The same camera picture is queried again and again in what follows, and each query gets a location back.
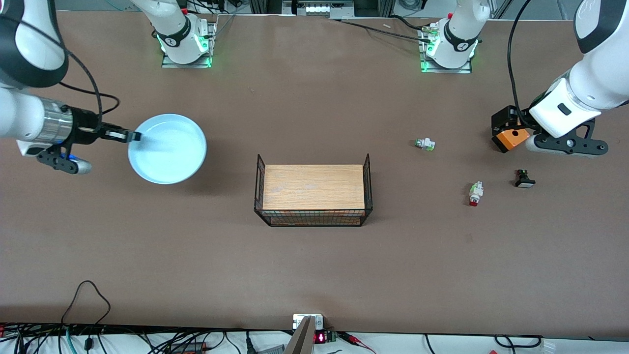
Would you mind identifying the black button with white cap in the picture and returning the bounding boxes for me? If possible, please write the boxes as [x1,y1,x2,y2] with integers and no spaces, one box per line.
[514,169,537,189]

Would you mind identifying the grey camera stand bar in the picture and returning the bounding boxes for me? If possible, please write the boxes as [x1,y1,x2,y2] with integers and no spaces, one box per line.
[284,316,316,354]

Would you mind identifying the long black table cable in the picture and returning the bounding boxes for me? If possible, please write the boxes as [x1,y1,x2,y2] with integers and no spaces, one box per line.
[338,19,433,43]

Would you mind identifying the red clip lead cable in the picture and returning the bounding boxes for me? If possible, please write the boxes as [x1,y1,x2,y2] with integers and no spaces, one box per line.
[338,331,377,354]

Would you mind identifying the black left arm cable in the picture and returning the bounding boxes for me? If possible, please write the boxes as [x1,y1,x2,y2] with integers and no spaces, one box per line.
[508,0,536,130]

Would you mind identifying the aluminium frame structure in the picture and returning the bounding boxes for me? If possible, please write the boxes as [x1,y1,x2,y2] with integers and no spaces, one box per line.
[248,0,395,20]

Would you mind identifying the black coiled thin cable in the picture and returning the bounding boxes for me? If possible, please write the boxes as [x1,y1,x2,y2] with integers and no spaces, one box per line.
[493,334,544,349]

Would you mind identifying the black power adapter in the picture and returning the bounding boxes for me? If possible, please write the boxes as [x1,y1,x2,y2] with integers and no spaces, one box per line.
[169,341,208,354]

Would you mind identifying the red push button switch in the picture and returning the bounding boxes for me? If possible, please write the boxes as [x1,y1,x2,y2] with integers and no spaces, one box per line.
[468,180,485,207]

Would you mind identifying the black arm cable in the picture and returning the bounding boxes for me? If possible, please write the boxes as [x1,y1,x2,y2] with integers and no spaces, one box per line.
[508,0,536,130]
[49,34,121,130]

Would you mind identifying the wooden board shelf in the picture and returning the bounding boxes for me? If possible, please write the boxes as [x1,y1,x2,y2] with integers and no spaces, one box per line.
[262,164,366,211]

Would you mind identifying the light blue round plate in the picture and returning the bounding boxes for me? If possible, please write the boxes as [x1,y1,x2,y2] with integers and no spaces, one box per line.
[127,114,208,185]

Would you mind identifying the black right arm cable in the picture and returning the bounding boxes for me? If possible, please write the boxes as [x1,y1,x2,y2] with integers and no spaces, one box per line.
[49,34,121,130]

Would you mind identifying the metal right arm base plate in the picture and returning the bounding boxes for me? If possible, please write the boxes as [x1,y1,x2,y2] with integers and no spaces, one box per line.
[161,20,218,69]

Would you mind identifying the black wire basket rack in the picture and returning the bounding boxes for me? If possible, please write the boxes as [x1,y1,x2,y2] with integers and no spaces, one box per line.
[254,153,373,228]

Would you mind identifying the white stand bracket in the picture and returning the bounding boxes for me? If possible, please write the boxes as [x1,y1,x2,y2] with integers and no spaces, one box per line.
[293,314,324,330]

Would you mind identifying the black looped cable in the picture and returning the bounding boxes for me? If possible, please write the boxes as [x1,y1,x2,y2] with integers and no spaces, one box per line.
[61,280,112,326]

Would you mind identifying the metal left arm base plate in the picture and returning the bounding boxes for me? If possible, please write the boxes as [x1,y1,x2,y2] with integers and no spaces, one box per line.
[418,25,474,75]

